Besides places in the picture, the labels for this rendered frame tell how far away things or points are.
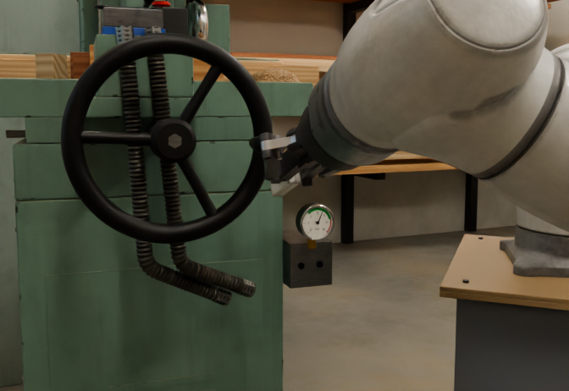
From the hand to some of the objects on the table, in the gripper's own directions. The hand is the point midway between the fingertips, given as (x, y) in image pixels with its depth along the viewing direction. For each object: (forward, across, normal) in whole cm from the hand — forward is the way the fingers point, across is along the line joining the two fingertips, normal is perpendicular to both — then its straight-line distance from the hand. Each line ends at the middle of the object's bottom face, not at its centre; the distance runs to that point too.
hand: (284, 178), depth 73 cm
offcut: (+31, +27, -25) cm, 48 cm away
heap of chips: (+35, -12, -27) cm, 46 cm away
